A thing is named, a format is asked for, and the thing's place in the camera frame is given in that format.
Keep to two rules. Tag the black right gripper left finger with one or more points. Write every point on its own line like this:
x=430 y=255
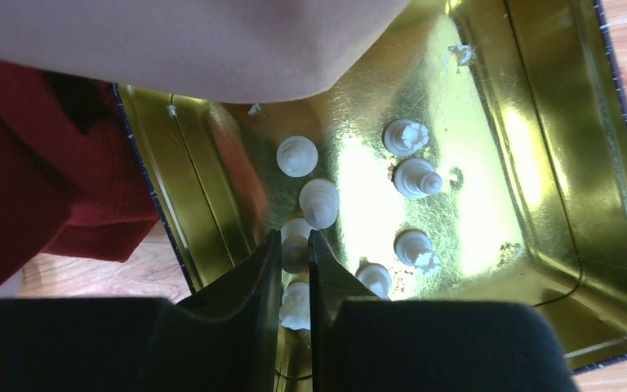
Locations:
x=222 y=338

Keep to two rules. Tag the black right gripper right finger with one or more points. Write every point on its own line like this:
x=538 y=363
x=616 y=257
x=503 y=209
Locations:
x=363 y=343

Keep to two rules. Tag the white chess piece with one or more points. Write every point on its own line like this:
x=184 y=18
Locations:
x=377 y=279
x=295 y=235
x=297 y=156
x=319 y=200

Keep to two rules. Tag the white chess knight in tray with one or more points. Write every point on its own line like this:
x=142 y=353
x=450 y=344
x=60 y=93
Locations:
x=294 y=311

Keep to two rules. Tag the white chess queen in tray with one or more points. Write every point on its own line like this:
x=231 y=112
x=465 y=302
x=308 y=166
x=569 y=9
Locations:
x=415 y=249

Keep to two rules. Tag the white chess bishop in tray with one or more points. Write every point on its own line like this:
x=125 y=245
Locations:
x=416 y=178

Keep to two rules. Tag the white chess piece in tray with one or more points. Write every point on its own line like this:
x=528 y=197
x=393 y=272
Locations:
x=297 y=156

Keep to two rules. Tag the white chess rook in tray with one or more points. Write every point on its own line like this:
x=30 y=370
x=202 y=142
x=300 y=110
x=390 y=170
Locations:
x=404 y=137

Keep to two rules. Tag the yellow transparent tray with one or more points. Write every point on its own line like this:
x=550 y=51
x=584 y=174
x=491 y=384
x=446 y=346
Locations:
x=527 y=124

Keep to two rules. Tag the red hanging shirt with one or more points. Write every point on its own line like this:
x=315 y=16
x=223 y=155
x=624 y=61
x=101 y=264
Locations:
x=70 y=182

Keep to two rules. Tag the pink hanging garment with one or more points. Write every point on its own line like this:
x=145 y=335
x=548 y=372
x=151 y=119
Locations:
x=231 y=51

